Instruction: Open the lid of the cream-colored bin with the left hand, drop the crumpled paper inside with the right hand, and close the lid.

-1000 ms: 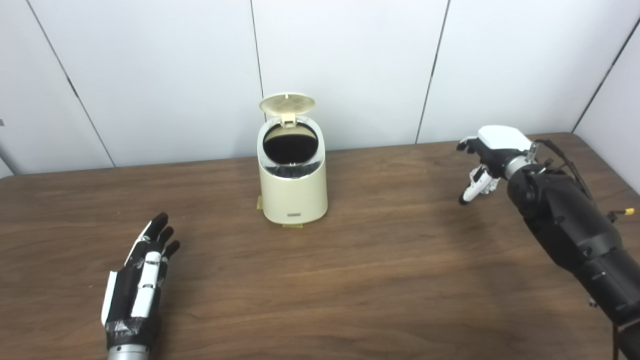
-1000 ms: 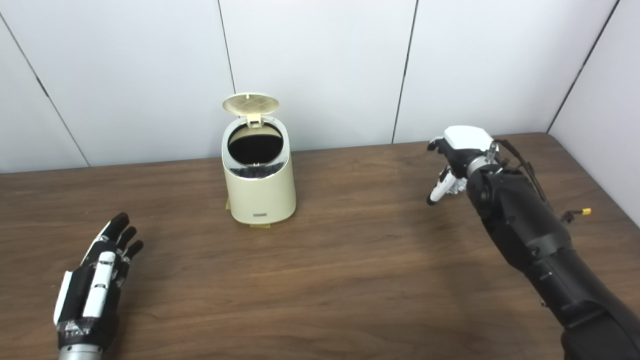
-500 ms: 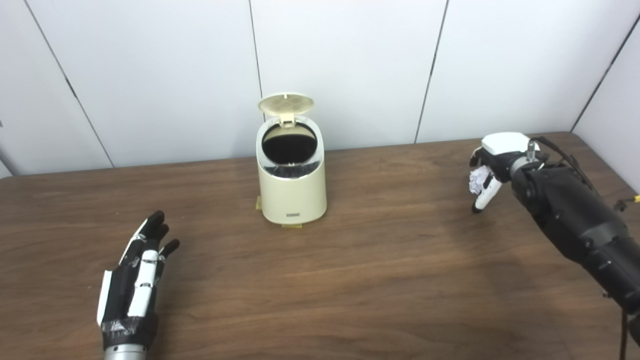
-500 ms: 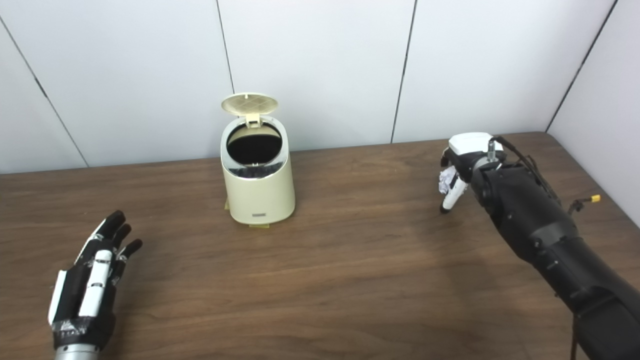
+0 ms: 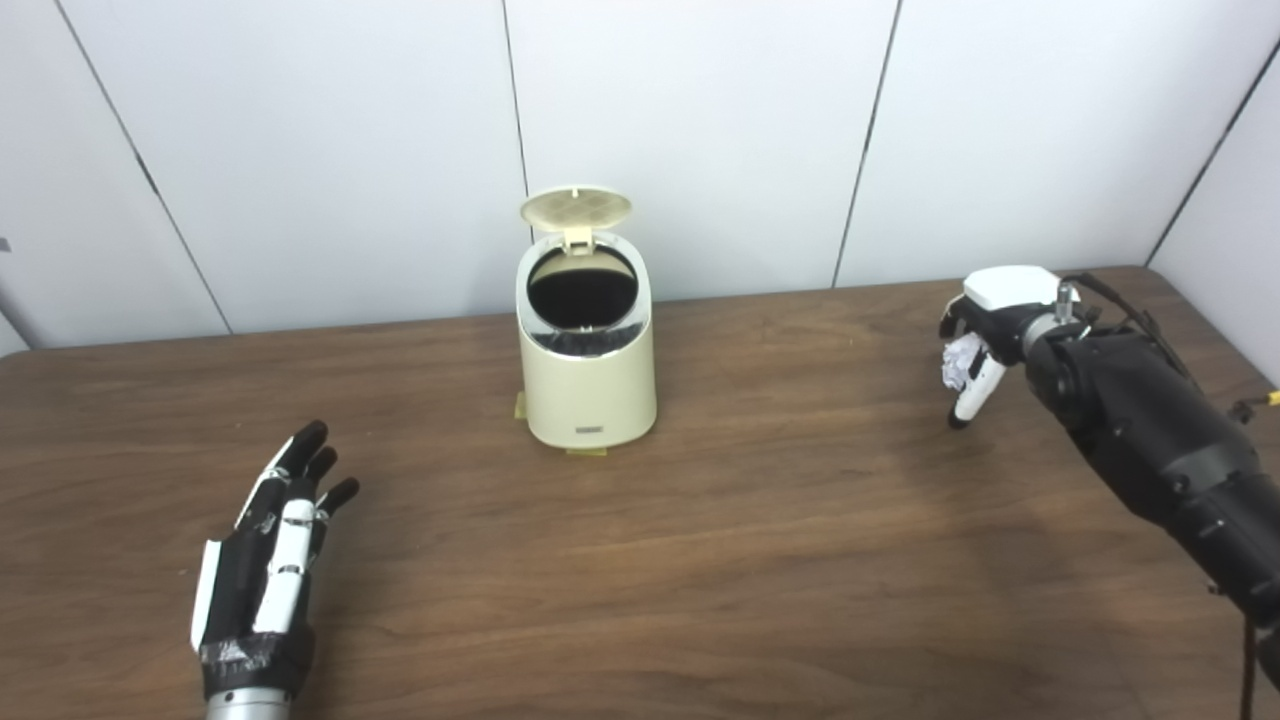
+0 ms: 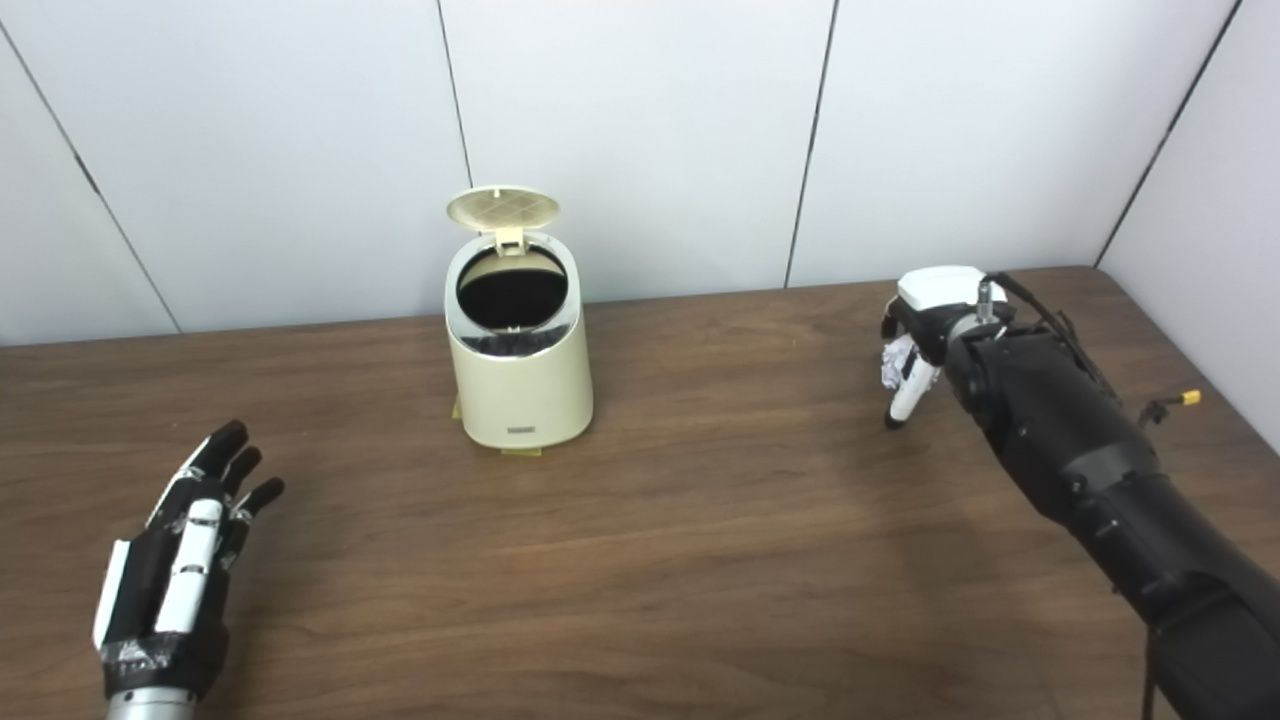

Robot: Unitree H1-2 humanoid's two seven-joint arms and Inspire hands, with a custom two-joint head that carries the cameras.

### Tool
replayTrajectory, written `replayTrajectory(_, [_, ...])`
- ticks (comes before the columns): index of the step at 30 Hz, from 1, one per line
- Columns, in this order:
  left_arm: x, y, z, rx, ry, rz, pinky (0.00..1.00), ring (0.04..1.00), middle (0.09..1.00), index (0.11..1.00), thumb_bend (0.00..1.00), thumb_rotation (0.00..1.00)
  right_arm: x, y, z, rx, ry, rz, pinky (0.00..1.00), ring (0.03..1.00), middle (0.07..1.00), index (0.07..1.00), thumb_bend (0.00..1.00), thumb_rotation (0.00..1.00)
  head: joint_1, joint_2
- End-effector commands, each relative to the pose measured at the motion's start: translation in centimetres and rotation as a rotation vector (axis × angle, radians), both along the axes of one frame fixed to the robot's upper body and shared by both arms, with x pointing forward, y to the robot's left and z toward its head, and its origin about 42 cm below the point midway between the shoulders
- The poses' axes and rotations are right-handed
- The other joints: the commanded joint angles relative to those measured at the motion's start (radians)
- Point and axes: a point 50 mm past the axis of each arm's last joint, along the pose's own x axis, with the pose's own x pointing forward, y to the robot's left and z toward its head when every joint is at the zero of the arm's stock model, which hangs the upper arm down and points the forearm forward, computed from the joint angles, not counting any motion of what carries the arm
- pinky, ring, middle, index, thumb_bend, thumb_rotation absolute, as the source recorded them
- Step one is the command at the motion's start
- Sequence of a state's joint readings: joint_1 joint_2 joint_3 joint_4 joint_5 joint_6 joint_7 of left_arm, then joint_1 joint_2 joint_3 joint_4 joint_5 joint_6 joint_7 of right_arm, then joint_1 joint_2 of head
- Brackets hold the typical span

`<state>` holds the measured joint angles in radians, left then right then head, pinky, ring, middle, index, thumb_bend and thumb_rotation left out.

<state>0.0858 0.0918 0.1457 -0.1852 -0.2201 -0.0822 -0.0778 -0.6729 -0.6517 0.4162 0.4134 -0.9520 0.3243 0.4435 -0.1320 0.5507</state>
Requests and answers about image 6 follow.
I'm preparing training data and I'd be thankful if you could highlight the white and black right hand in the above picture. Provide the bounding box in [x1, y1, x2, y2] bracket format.
[880, 265, 1011, 431]

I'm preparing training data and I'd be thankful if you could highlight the white and black left hand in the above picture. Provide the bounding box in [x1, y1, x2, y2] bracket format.
[93, 420, 286, 701]

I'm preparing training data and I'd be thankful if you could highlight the white paper ball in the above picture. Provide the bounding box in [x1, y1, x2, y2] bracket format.
[880, 335, 919, 391]

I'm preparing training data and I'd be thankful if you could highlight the cream-colored trash bin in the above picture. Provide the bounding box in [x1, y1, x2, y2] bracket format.
[444, 185, 594, 451]

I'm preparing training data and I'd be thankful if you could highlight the cream round bin lid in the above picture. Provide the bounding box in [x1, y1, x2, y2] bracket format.
[446, 185, 561, 257]

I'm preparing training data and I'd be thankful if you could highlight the yellow tape under bin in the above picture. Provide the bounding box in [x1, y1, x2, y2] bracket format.
[452, 398, 543, 457]

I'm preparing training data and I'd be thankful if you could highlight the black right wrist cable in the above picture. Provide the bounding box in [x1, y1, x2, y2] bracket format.
[975, 272, 1126, 401]

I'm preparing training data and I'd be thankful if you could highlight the yellow tipped thin cable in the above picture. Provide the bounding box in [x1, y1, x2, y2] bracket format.
[1138, 390, 1203, 429]

